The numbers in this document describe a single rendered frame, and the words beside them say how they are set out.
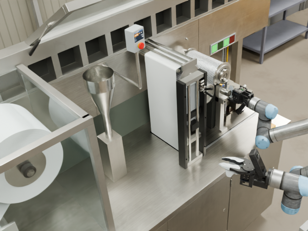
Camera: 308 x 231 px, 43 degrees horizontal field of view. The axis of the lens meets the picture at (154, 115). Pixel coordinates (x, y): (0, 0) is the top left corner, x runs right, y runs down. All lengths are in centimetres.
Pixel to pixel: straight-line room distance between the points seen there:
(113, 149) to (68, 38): 58
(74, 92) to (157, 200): 69
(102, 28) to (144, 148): 73
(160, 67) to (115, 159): 52
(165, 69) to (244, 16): 100
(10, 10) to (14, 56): 168
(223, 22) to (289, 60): 247
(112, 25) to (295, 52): 354
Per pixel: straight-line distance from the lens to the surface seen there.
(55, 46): 185
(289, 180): 163
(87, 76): 179
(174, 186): 203
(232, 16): 268
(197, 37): 247
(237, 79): 332
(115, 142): 193
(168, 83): 199
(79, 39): 191
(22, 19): 349
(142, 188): 203
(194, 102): 195
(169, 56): 201
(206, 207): 222
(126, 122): 231
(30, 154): 130
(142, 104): 233
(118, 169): 204
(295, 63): 496
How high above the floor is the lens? 240
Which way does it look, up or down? 37 degrees down
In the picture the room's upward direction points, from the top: 5 degrees counter-clockwise
